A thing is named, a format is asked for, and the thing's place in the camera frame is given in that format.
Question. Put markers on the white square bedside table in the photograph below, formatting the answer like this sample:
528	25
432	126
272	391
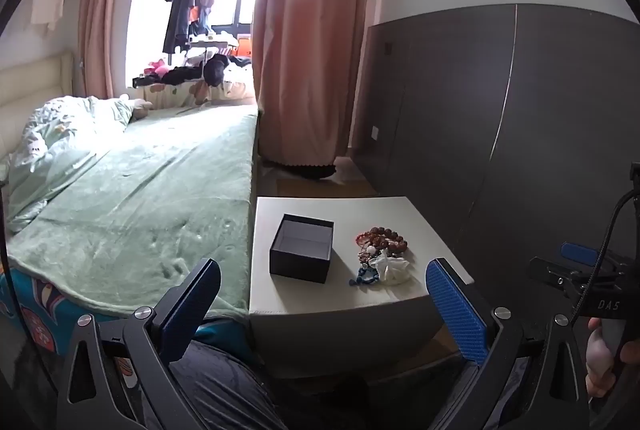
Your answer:
300	305

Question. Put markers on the floral bed cover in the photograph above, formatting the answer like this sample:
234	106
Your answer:
170	97

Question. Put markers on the person's right hand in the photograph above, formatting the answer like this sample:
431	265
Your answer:
597	360

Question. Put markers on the pale floral quilt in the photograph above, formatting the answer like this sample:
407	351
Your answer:
60	144

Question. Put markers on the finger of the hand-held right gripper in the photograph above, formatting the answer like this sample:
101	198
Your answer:
580	252
550	272

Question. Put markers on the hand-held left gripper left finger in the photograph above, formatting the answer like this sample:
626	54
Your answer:
187	315

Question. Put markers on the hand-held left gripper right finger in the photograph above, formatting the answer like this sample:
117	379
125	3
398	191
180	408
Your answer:
457	310

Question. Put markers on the white wall socket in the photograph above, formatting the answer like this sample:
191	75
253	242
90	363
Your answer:
373	133

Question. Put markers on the beige upholstered bed frame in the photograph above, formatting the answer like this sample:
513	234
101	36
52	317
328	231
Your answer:
30	74

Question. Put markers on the flat cardboard sheet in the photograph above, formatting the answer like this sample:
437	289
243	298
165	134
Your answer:
320	187

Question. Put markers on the pile of black clothes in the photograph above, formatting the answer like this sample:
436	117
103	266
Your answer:
215	69

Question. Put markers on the black cardboard box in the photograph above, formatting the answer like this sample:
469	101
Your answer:
300	255

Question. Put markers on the person's dark trousers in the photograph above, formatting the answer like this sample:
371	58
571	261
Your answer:
225	390

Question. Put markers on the white cloth pouch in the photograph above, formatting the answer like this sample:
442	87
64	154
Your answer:
392	270

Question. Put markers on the colourful printed bedsheet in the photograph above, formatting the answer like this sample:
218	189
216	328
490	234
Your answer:
40	310

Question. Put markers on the pink curtain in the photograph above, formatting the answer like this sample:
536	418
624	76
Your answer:
300	34
100	9

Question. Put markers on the white folding rack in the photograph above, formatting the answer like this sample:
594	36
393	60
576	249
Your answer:
210	40

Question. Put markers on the dark grey wardrobe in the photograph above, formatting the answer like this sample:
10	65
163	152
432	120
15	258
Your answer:
500	109

